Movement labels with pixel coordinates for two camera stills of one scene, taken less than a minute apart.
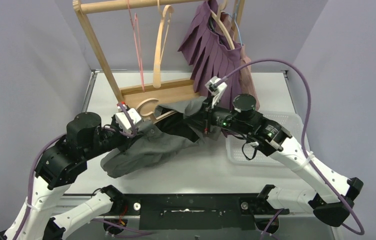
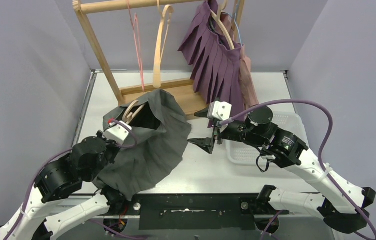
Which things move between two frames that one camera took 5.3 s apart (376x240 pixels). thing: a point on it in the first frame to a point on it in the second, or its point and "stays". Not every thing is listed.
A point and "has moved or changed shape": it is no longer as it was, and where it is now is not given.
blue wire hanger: (236, 23) stays
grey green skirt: (179, 126) has moved or changed shape
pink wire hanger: (135, 23) stays
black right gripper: (201, 121) to (207, 143)
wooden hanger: (151, 115) has moved or changed shape
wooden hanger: (217, 18) stays
